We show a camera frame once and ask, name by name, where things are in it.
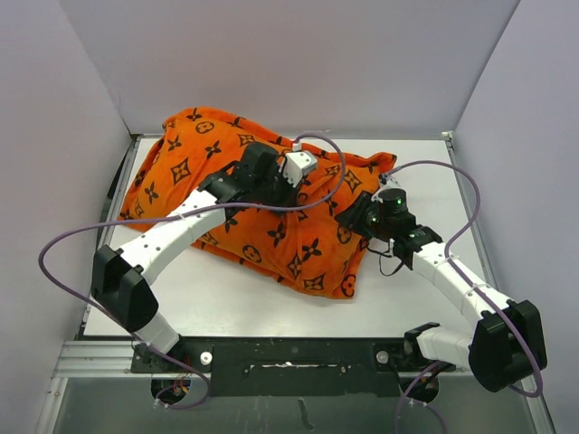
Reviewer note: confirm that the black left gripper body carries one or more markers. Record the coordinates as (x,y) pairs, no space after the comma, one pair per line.
(272,190)

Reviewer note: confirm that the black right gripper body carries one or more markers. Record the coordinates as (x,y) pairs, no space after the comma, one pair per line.
(367,218)

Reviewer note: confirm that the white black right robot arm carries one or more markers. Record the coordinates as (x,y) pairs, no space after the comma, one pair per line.
(506,343)

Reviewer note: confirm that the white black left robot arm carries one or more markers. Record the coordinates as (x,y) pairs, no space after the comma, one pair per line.
(122,278)

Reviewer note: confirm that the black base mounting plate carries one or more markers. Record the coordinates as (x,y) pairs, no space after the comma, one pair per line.
(284,367)

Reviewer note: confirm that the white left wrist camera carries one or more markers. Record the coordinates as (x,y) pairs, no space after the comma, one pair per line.
(296,165)

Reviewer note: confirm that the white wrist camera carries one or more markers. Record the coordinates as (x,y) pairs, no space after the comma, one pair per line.
(296,165)
(388,181)

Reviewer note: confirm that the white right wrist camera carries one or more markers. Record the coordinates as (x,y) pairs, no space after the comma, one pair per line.
(388,181)

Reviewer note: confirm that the aluminium frame rail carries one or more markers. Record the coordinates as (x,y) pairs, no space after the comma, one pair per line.
(77,397)

